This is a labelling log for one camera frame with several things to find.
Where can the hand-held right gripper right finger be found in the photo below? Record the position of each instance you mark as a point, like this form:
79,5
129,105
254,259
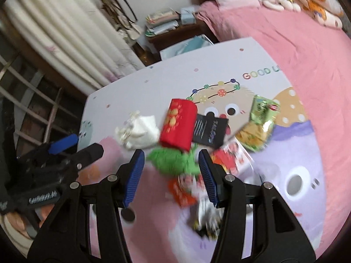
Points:
208,180

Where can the cream curtain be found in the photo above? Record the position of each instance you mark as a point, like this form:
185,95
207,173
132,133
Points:
68,27

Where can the rolled bear print blanket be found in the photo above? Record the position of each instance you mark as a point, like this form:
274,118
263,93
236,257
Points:
320,5

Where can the black card box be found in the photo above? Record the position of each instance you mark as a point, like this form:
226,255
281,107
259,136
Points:
209,130

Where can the yellow green snack bag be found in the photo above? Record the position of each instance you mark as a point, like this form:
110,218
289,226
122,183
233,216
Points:
252,137

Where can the white crumpled paper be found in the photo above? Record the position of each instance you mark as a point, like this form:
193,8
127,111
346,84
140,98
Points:
142,130

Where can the dark foil wrapper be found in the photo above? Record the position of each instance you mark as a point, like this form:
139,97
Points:
205,219

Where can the cartoon printed tablecloth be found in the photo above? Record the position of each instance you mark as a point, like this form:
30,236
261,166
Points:
192,74

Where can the wooden nightstand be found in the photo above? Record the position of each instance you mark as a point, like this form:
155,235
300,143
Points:
175,37

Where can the red white package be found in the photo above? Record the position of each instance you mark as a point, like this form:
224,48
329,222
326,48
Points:
233,156

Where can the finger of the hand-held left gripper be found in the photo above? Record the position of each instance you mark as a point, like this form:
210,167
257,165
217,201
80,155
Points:
64,143
87,153

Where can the green plush toy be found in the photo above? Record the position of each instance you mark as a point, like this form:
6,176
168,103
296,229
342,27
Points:
170,160

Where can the metal window grille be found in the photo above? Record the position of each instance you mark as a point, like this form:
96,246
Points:
33,96

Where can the orange snack bag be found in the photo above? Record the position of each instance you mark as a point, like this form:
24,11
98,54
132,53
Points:
181,193

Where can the light blue box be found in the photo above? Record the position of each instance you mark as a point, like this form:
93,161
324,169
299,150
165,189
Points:
190,15

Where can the red gold-print container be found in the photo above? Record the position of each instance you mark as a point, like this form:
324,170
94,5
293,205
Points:
177,126

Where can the pink bed blanket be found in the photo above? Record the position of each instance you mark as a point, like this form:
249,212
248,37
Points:
315,60

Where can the white storage box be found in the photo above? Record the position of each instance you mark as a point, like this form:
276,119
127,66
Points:
189,46

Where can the beige handbag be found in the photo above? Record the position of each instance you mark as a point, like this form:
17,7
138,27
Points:
129,30

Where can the stack of papers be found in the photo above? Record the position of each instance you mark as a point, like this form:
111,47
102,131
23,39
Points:
161,22

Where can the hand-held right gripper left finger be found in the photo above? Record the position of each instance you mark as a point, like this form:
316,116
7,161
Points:
134,175

